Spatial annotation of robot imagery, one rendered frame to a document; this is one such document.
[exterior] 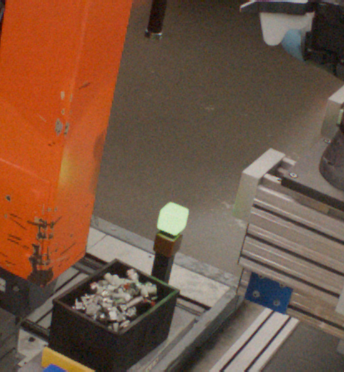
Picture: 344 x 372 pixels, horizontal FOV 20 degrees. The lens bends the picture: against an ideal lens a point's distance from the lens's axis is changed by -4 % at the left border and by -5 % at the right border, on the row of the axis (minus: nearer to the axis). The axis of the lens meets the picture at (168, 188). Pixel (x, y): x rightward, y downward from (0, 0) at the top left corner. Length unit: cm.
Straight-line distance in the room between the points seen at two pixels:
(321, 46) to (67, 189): 69
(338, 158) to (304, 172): 7
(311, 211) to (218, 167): 180
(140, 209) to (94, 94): 150
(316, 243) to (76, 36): 56
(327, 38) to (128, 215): 201
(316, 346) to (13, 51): 110
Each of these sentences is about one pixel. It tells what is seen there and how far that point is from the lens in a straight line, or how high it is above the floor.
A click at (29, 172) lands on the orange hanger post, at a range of 171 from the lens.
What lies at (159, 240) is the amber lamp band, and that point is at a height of 60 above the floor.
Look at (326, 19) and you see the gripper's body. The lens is 117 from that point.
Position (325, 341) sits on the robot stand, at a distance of 239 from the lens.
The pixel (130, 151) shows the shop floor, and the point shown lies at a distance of 350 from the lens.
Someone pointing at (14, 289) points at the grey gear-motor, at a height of 33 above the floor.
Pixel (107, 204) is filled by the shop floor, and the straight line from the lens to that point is 316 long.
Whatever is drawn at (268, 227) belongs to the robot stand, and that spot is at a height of 69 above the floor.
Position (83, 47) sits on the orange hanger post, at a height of 98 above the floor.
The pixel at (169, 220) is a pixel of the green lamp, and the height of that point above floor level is 65.
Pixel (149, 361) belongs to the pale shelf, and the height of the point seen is 45.
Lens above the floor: 155
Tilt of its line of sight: 28 degrees down
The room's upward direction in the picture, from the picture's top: 12 degrees clockwise
